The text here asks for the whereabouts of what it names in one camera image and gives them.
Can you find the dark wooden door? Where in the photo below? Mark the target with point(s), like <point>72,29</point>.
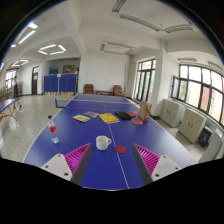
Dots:
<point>35,80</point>

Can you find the far beige cabinet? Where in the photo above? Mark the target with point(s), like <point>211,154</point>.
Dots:
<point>172,112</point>

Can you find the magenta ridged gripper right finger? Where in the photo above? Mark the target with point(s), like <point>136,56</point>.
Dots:
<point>151,166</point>

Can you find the red table tennis paddle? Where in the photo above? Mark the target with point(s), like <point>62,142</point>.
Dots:
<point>137,121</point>

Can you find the black paddle case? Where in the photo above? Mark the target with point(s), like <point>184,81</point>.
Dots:
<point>123,115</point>

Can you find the brown armchair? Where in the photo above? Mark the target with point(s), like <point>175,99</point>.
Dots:
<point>88,89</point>
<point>117,91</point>

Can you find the yellow book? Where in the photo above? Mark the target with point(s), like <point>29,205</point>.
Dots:
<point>108,118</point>

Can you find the colourful small booklet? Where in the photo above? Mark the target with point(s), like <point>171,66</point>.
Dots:
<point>81,118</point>

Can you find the grey pink booklet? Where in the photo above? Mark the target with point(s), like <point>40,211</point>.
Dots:
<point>91,114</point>

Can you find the person in dark clothes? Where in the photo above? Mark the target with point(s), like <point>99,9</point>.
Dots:
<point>15,91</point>

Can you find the black waste bin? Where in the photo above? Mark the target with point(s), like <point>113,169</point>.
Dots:
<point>205,136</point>

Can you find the brown paper bag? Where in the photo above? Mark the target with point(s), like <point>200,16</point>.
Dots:
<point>145,111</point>

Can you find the red round coaster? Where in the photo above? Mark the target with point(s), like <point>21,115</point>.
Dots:
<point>120,149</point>

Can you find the low wooden coffee table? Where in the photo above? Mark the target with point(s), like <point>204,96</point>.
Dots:
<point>103,92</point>

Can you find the red paddle near case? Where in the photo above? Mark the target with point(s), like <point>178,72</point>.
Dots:
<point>131,114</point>

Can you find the beige cabinet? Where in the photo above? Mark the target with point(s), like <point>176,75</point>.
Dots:
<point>172,112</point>
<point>191,125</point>

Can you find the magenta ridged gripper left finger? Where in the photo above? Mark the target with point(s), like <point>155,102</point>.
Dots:
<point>71,166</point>

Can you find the near beige cabinet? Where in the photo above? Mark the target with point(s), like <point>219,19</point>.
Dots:
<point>191,125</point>

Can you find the right brown armchair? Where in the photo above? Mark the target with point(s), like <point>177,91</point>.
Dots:
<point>117,91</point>

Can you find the blue partition barrier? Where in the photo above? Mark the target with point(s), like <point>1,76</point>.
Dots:
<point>60,83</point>

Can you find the white ceramic mug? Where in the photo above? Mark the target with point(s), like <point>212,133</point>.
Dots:
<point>102,142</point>

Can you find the plastic bottle red label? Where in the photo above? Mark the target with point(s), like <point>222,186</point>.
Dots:
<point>52,130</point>

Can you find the left brown armchair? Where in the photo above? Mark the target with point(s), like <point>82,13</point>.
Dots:
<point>88,89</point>

